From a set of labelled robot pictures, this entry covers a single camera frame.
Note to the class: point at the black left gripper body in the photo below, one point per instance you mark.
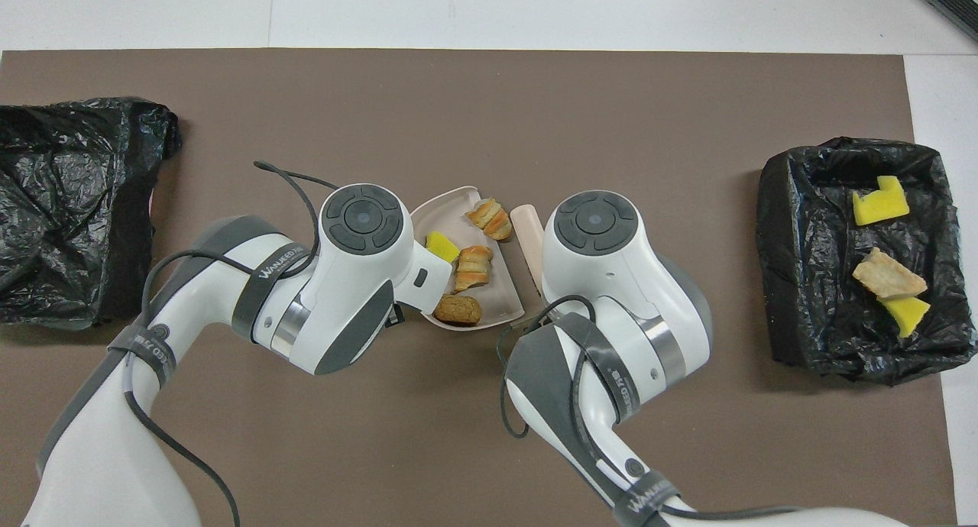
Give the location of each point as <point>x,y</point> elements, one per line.
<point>394,315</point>

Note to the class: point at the brown bread roll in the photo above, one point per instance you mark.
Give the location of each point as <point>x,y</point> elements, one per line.
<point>458,310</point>

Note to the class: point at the plain yellow sponge piece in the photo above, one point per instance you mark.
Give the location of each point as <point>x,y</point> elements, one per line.
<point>442,246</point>

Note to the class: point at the orange striped bread piece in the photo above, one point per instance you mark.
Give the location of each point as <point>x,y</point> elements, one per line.
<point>474,269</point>

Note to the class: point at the beige plastic dustpan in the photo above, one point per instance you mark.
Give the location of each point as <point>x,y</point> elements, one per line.
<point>443,206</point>

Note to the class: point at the pale striped bread piece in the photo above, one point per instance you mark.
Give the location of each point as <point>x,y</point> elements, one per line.
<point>489,218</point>

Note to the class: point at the beige hand brush black bristles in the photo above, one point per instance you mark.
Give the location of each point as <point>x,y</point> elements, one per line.
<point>527,229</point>

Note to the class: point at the pale crusty bread chunk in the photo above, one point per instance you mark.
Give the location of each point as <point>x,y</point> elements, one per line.
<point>886,276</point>

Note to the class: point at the yellow green sponge piece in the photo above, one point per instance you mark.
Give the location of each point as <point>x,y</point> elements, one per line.
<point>905,313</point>
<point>879,205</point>

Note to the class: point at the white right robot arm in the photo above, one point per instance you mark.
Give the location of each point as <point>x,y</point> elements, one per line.
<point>603,267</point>

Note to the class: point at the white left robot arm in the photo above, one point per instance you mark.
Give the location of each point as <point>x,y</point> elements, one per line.
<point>351,267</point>

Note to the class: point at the bin lined with black bag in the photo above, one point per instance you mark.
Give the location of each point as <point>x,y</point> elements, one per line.
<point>810,282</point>
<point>61,191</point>

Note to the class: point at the brown table mat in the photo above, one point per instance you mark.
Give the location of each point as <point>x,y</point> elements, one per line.
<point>458,435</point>

